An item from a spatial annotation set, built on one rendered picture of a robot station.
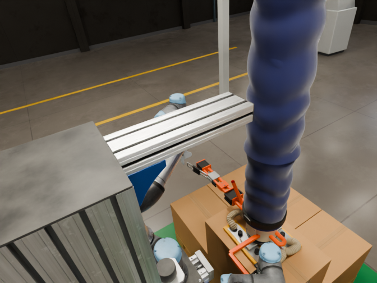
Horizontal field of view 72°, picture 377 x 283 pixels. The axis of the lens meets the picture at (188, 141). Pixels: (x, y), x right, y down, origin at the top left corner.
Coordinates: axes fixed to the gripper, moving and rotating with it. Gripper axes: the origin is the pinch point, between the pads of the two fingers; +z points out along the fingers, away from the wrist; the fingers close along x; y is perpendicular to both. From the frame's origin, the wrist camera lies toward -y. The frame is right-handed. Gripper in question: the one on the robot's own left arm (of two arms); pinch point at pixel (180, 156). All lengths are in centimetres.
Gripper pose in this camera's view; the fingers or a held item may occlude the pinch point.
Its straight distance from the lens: 138.6
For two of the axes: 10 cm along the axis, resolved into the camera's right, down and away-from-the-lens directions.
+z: 0.9, 8.2, 5.7
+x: -1.6, -5.5, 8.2
